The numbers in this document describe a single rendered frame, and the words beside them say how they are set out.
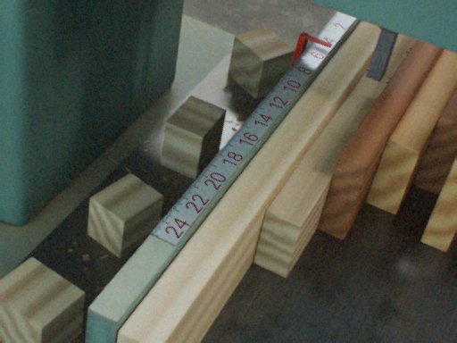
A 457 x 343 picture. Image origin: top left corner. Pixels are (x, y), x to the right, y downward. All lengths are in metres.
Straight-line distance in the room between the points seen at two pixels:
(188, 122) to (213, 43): 0.19
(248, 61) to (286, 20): 1.73
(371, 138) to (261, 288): 0.10
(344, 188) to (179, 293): 0.13
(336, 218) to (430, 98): 0.10
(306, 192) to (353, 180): 0.03
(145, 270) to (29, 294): 0.16
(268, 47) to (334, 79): 0.23
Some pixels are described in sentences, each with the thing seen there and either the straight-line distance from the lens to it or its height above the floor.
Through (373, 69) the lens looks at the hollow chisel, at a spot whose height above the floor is 0.96.
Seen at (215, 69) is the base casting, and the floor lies 0.80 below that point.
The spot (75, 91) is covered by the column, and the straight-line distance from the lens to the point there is 0.59.
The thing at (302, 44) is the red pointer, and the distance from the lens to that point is 0.55.
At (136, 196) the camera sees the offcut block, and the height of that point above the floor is 0.84.
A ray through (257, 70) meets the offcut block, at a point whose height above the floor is 0.83.
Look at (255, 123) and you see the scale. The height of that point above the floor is 0.96.
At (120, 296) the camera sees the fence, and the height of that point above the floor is 0.96.
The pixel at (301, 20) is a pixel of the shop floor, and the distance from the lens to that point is 2.49.
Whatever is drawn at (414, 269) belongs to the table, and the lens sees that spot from 0.50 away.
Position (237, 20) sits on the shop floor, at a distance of 2.43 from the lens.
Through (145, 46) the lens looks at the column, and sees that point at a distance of 0.67.
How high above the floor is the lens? 1.24
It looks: 40 degrees down
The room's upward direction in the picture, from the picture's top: 11 degrees clockwise
